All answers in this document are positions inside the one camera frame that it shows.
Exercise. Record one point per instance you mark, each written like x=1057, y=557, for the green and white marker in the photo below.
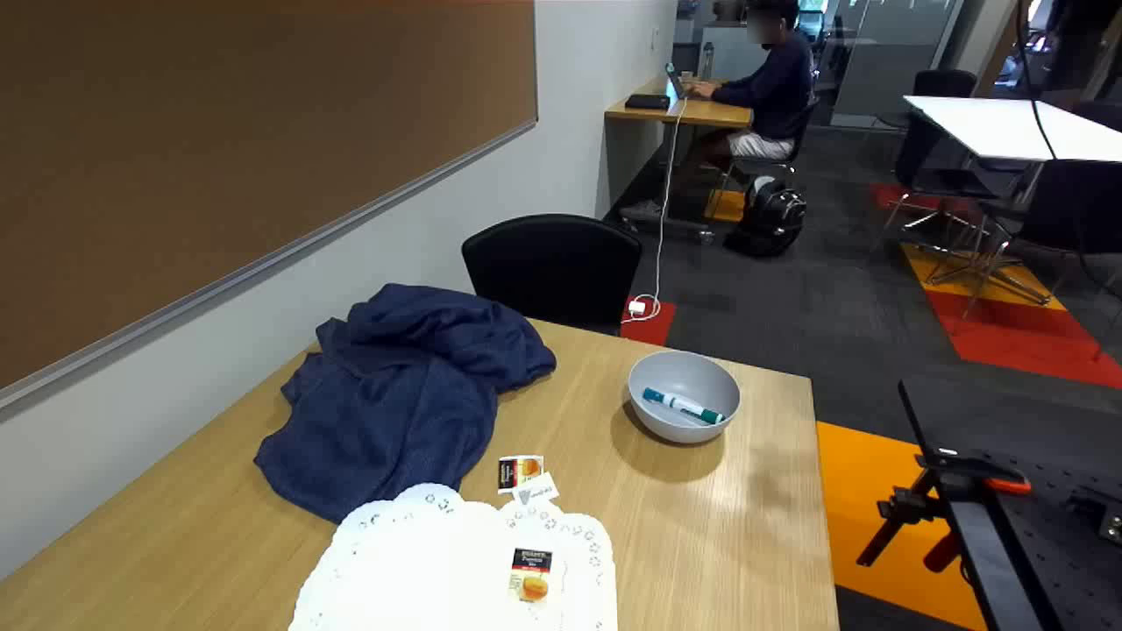
x=683, y=404

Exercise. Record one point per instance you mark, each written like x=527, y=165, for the black fabric chair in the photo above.
x=548, y=267

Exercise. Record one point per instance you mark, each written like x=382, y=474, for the white floor power outlet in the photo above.
x=641, y=308

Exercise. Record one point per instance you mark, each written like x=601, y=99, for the grey bowl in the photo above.
x=687, y=428

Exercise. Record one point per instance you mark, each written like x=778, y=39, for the small white card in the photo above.
x=538, y=491

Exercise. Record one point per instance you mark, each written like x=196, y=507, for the navy blue cloth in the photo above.
x=397, y=397

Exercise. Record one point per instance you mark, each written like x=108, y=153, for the black bag on floor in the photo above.
x=768, y=218

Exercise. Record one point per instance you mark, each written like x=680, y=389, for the flat black desk item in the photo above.
x=646, y=101

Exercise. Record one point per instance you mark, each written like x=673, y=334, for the open laptop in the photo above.
x=674, y=87

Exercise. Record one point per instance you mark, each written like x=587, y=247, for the white paper doily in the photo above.
x=433, y=573

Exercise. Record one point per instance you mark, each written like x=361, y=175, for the black office chair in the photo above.
x=806, y=133

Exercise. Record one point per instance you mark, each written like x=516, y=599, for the seated person in navy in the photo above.
x=773, y=87

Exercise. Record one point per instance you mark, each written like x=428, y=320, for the black meeting chair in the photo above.
x=941, y=85

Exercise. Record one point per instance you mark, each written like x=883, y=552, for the white meeting table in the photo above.
x=1005, y=128

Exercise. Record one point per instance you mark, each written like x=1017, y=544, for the thin black pole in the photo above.
x=1034, y=80

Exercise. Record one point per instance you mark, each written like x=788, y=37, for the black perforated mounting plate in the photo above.
x=1055, y=562

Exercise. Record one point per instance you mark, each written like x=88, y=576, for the wooden wall desk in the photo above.
x=704, y=114

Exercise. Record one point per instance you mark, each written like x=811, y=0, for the brown corkboard with frame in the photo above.
x=234, y=141

